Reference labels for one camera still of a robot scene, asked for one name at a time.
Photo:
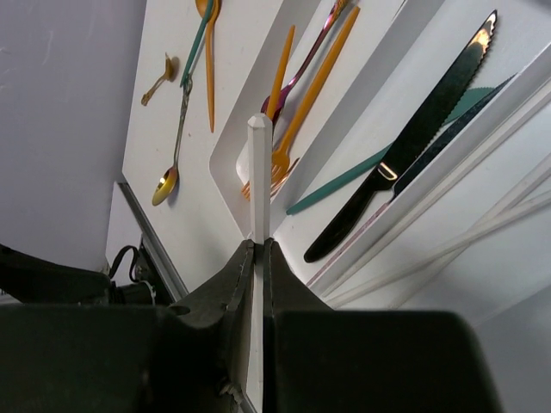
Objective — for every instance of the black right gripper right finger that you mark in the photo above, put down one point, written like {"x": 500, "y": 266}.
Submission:
{"x": 316, "y": 359}

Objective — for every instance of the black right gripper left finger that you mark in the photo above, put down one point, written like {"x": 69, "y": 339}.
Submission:
{"x": 184, "y": 357}

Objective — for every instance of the orange plastic fork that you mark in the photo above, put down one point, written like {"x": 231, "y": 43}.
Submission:
{"x": 280, "y": 160}
{"x": 280, "y": 73}

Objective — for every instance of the white chopstick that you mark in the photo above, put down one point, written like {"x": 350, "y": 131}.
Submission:
{"x": 260, "y": 150}

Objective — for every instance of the clear chopstick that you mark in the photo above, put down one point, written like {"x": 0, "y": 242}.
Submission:
{"x": 442, "y": 256}
{"x": 514, "y": 196}

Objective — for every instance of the gold metal spoon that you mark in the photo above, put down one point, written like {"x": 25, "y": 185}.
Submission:
{"x": 171, "y": 66}

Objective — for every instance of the black knife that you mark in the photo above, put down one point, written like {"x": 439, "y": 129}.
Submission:
{"x": 412, "y": 140}

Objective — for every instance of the teal plastic knife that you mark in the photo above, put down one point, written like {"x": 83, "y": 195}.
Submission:
{"x": 469, "y": 99}

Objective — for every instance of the orange plastic spoon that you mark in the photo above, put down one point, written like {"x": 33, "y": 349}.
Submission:
{"x": 209, "y": 49}

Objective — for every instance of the teal plastic spoon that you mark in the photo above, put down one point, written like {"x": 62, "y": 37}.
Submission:
{"x": 207, "y": 11}

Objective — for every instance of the rose gold metal fork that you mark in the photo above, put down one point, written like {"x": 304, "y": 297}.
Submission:
{"x": 277, "y": 185}

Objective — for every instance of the white divided cutlery tray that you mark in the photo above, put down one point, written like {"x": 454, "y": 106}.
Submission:
{"x": 356, "y": 228}

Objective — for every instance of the aluminium table rail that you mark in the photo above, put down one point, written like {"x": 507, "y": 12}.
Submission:
{"x": 156, "y": 251}

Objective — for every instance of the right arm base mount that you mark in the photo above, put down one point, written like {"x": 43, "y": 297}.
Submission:
{"x": 31, "y": 280}

